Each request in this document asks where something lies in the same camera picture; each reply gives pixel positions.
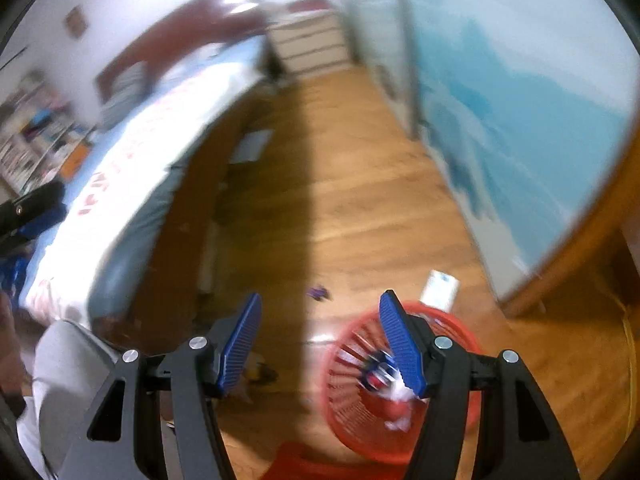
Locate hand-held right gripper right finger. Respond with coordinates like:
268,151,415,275
378,289,581,480

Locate person's grey trousers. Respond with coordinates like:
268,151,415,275
17,320,123,480

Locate blue snack packet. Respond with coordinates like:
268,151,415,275
364,352,401,392

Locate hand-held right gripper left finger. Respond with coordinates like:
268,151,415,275
59,292,263,480

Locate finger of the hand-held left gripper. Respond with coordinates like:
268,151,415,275
0,181,67,242

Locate orange box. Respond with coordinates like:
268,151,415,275
62,145,93,181

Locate white paper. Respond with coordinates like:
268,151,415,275
384,385,427,434

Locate white pink printed blanket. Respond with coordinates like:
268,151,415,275
25,67,246,322

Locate small framed wall picture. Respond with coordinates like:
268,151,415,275
65,6,86,39

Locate dark red wooden headboard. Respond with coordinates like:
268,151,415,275
95,0,268,107

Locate white and blue carton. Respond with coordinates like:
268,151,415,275
422,270,459,311

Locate red plastic basket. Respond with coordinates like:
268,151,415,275
320,301,484,466

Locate cluttered bookshelf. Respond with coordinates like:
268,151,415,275
0,72,96,196

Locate white chest of drawers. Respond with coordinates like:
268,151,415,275
267,10,348,79

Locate bed with blue sheet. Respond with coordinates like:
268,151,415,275
20,35,275,352

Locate person's left forearm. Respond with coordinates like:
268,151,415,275
0,290,28,396

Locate striped pillow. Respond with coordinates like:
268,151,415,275
102,67,151,121

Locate flat white box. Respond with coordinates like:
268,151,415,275
230,130,275,164

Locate red plastic object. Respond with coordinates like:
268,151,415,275
260,440,412,480

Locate brown slipper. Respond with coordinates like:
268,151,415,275
239,352,279,404

